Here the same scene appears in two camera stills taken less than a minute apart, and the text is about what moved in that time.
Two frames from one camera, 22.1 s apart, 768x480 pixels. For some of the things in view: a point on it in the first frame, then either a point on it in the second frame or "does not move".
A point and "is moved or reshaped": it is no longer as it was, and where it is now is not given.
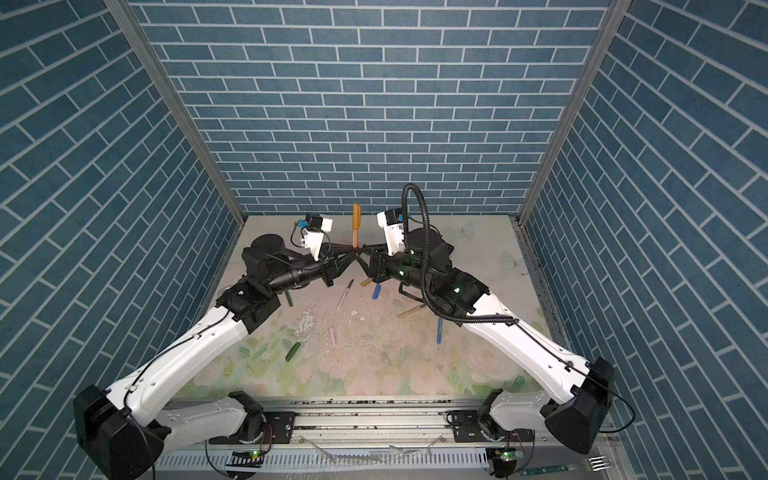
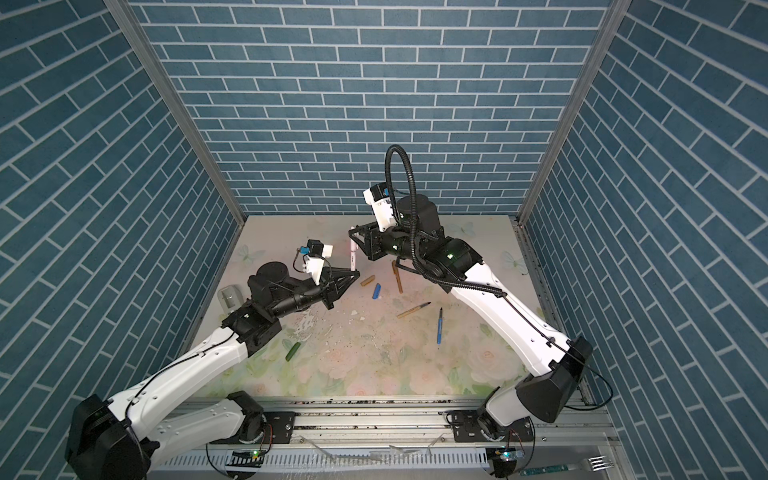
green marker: x=292 y=351 does not move
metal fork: x=592 y=464 does not move
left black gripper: x=328 y=266 -> x=328 y=290
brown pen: x=356 y=223 is moved or reshaped
